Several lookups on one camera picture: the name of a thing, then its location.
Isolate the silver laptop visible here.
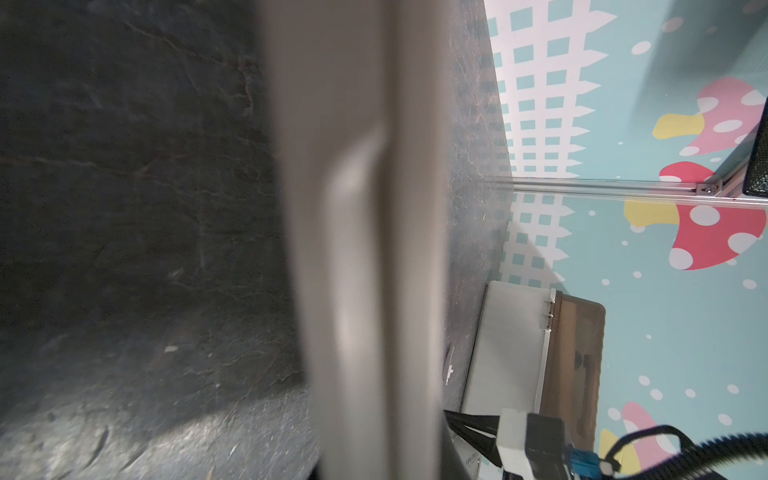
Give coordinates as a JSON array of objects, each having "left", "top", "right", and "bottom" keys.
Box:
[{"left": 258, "top": 1, "right": 450, "bottom": 479}]

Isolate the brown lidded storage box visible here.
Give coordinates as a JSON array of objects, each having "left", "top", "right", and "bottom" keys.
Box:
[{"left": 461, "top": 281, "right": 606, "bottom": 450}]

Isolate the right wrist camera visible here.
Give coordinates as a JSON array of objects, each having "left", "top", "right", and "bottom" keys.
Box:
[{"left": 495, "top": 409, "right": 602, "bottom": 480}]

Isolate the black wire wall basket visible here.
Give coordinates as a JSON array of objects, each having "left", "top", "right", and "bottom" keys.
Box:
[{"left": 742, "top": 105, "right": 768, "bottom": 198}]

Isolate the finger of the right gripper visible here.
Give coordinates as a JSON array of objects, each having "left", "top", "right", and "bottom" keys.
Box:
[
  {"left": 444, "top": 410, "right": 500, "bottom": 437},
  {"left": 449, "top": 424, "right": 502, "bottom": 468}
]

